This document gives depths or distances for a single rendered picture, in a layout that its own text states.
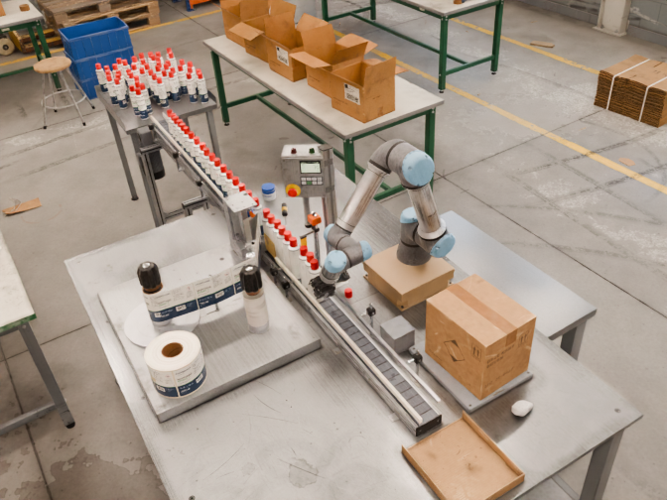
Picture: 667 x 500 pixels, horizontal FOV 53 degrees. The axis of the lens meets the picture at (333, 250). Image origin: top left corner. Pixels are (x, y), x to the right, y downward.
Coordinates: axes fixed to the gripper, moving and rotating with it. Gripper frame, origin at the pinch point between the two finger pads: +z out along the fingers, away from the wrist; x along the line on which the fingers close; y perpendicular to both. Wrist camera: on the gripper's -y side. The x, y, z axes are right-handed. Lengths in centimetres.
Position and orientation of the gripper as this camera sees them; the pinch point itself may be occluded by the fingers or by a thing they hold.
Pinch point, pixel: (324, 294)
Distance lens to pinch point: 273.7
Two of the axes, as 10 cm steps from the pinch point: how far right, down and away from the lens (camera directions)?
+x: 4.7, 8.3, -3.1
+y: -8.6, 3.5, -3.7
